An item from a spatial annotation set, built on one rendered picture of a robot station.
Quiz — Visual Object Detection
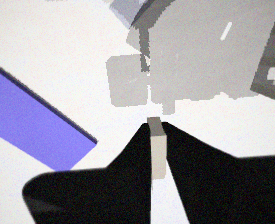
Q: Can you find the purple flat rectangular block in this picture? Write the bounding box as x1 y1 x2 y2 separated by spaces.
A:
0 70 98 171

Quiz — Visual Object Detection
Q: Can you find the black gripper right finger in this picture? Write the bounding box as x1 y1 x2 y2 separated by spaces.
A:
161 121 275 224

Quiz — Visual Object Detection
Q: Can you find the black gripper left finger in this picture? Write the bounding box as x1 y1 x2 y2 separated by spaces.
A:
22 123 151 224

